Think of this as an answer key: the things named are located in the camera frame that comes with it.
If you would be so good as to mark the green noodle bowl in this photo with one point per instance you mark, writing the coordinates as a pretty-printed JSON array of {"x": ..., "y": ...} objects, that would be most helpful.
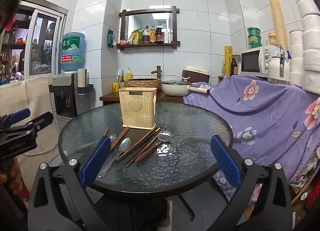
[
  {"x": 254, "y": 31},
  {"x": 254, "y": 38},
  {"x": 254, "y": 45}
]

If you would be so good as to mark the yellow patterned roll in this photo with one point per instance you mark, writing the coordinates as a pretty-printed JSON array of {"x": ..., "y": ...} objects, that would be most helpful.
[{"x": 228, "y": 59}]

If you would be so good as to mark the orange lid jar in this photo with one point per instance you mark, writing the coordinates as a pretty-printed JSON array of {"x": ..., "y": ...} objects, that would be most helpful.
[{"x": 272, "y": 39}]

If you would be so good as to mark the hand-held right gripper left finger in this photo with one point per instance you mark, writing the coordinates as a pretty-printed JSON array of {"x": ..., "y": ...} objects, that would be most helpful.
[{"x": 96, "y": 162}]

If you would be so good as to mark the round metal spoon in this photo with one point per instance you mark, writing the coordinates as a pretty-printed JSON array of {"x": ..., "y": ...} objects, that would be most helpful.
[{"x": 164, "y": 136}]

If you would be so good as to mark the brown white rice cooker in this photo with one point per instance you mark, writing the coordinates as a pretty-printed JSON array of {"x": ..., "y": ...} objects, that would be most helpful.
[{"x": 197, "y": 74}]

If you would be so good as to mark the white bottle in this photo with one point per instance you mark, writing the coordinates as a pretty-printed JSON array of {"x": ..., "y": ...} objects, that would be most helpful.
[{"x": 168, "y": 36}]

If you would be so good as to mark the bronze faucet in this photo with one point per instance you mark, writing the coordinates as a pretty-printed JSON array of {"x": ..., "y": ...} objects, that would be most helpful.
[{"x": 158, "y": 71}]

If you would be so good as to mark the white water dispenser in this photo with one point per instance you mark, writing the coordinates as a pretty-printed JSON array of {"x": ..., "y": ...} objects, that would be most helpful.
[{"x": 62, "y": 88}]

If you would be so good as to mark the person's left hand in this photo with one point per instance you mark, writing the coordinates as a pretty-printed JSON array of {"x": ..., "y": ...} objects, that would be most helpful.
[{"x": 13, "y": 178}]

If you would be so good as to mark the wooden counter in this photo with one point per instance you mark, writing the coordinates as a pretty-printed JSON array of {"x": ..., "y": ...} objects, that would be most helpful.
[{"x": 110, "y": 97}]

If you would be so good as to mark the purple floral cloth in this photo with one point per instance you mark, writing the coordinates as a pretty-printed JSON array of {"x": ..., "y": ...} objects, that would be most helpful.
[{"x": 262, "y": 111}]

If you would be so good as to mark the brown glass bottle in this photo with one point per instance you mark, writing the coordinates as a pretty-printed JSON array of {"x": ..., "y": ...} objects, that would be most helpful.
[{"x": 234, "y": 67}]

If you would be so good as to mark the beige cloth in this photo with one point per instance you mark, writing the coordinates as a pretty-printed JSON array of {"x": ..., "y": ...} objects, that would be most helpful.
[{"x": 37, "y": 96}]

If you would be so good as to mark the green hanging packet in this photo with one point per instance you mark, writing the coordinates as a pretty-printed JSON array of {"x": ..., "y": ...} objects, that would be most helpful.
[{"x": 110, "y": 38}]

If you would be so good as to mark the round glass table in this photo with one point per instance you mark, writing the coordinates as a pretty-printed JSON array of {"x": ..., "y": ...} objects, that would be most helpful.
[{"x": 190, "y": 131}]

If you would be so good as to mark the long metal spoon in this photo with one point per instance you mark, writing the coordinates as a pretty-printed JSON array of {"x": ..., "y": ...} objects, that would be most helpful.
[{"x": 125, "y": 144}]

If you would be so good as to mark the small metal spoon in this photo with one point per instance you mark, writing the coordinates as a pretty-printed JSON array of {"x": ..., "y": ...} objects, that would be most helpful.
[{"x": 113, "y": 137}]

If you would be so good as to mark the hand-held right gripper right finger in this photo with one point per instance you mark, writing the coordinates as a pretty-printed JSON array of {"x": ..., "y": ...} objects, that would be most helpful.
[{"x": 225, "y": 161}]

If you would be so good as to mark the white microwave oven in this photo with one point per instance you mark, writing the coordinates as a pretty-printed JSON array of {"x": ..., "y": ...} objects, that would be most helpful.
[{"x": 251, "y": 61}]

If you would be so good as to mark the purple label bottle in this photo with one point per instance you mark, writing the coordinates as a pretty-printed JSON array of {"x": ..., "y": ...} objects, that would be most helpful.
[{"x": 146, "y": 35}]

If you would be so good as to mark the brown woven sink basin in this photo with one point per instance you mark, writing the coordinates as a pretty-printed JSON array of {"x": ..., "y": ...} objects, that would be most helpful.
[{"x": 142, "y": 82}]

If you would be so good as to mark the stack of white tissue rolls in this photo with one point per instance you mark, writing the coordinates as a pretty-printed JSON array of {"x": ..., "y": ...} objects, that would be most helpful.
[{"x": 310, "y": 46}]

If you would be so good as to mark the pile of chopsticks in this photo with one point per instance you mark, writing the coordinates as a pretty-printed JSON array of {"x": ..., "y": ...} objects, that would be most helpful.
[{"x": 142, "y": 143}]

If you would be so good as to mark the cream plastic utensil holder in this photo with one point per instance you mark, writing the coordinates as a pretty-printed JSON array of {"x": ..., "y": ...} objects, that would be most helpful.
[{"x": 136, "y": 111}]

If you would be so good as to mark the stack of yellow paper cups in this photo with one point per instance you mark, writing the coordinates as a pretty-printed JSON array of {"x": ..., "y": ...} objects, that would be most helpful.
[{"x": 276, "y": 16}]

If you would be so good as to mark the blue water jug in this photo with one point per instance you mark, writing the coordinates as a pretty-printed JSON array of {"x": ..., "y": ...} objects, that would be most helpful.
[{"x": 72, "y": 51}]

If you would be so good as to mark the aluminium sliding window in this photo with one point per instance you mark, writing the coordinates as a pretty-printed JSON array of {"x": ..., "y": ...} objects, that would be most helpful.
[{"x": 40, "y": 41}]

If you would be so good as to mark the person's leg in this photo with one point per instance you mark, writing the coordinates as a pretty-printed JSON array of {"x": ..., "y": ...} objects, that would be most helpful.
[{"x": 140, "y": 212}]

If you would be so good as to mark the yellow mug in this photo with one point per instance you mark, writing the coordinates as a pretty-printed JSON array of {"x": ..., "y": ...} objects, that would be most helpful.
[{"x": 116, "y": 87}]

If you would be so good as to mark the pink cup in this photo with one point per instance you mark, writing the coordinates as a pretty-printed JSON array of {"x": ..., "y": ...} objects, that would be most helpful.
[{"x": 123, "y": 42}]

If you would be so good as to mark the wood framed mirror shelf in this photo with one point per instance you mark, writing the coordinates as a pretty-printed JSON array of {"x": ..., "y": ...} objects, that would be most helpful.
[{"x": 147, "y": 11}]

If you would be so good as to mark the yellow green snack packet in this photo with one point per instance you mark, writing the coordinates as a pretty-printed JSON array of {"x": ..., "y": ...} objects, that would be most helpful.
[{"x": 135, "y": 37}]

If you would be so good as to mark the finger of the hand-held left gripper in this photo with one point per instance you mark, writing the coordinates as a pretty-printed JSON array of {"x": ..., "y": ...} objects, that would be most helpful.
[
  {"x": 20, "y": 116},
  {"x": 41, "y": 121}
]

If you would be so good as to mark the dark sauce bottle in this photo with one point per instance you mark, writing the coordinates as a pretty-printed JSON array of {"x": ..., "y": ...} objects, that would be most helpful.
[{"x": 160, "y": 33}]

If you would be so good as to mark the yellow label oil bottle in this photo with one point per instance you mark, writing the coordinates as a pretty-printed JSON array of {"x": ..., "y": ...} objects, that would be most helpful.
[{"x": 152, "y": 34}]

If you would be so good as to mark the white pot with lid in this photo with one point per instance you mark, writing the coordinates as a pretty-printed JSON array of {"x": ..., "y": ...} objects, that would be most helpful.
[{"x": 175, "y": 89}]

